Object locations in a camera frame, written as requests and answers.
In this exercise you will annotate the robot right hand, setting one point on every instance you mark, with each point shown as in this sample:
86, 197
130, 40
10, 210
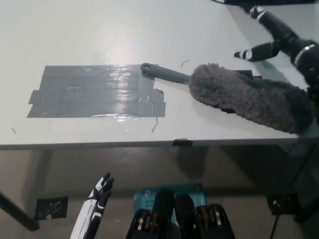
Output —
286, 42

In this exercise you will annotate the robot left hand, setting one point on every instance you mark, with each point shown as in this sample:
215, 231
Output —
93, 211

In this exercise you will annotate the grey fluffy duster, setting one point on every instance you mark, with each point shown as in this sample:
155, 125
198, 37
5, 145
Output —
249, 99

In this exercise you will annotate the black device on desk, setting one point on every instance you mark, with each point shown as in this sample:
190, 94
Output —
274, 2

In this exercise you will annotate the black robot body blocks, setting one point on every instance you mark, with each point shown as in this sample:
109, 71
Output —
182, 219

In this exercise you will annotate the black floor tape square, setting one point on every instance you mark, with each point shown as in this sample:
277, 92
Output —
280, 204
51, 207

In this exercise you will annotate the black tape patch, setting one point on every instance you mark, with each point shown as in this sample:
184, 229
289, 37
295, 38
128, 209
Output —
248, 74

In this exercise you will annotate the black metal table leg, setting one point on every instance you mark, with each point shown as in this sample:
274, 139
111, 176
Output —
17, 212

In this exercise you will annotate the small black tape strip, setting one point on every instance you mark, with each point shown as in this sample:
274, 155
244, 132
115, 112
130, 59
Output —
182, 142

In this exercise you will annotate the grey duct tape patch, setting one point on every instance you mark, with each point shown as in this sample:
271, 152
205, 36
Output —
97, 92

